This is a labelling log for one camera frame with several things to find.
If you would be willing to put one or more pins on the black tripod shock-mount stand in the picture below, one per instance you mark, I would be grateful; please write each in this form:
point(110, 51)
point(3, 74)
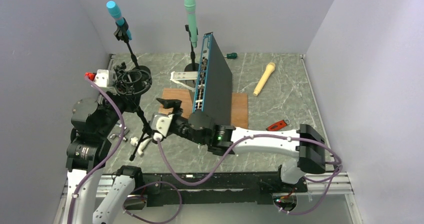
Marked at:
point(141, 80)

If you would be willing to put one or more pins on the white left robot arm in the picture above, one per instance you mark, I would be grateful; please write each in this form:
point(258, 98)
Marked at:
point(87, 154)

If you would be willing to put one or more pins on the green-handled screwdriver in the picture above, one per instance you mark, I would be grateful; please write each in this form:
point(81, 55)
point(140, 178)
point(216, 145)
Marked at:
point(232, 55)

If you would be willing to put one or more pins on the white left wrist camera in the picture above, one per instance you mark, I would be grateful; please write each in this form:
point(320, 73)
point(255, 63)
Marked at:
point(104, 79)

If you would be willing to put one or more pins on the chrome faucet fitting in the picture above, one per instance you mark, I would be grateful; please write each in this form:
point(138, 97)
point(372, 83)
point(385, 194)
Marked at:
point(116, 135)

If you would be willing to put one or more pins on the beige microphone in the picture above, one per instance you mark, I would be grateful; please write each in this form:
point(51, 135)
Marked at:
point(269, 69)

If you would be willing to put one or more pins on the grey metal bracket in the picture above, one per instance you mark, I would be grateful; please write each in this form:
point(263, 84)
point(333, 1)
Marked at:
point(187, 79)

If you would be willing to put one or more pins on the white pipe valve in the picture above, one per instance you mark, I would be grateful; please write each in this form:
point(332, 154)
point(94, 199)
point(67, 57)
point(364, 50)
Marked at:
point(141, 145)

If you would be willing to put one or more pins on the red-handled adjustable wrench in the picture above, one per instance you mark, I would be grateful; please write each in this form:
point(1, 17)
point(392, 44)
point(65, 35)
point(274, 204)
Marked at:
point(278, 125)

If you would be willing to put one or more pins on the green microphone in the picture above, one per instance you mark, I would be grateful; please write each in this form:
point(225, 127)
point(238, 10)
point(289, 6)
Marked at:
point(190, 7)

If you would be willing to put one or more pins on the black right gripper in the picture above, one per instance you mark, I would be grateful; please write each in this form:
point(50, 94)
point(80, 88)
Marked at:
point(172, 103)

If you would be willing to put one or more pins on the blue network switch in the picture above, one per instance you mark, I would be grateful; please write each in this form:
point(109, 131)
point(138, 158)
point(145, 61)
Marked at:
point(213, 89)

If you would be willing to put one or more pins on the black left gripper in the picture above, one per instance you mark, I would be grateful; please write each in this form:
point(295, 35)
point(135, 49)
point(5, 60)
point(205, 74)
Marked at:
point(132, 101)

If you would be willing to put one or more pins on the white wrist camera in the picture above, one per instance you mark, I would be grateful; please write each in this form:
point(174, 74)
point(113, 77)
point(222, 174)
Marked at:
point(104, 79)
point(160, 125)

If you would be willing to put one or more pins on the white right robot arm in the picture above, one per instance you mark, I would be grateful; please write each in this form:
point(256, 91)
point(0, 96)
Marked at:
point(304, 146)

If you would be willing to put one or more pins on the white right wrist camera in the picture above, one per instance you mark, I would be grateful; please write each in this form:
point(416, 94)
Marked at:
point(160, 125)

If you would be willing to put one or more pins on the black green-mic stand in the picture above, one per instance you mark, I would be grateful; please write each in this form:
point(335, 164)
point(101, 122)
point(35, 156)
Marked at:
point(193, 66)

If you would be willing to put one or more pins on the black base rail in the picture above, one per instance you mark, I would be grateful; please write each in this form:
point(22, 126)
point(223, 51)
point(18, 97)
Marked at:
point(160, 189)

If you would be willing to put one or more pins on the black round-base mic stand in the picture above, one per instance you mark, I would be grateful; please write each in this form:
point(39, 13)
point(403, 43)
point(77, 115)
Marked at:
point(121, 34)

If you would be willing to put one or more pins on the blue microphone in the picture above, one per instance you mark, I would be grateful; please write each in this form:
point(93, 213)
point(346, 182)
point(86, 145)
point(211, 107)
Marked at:
point(115, 12)

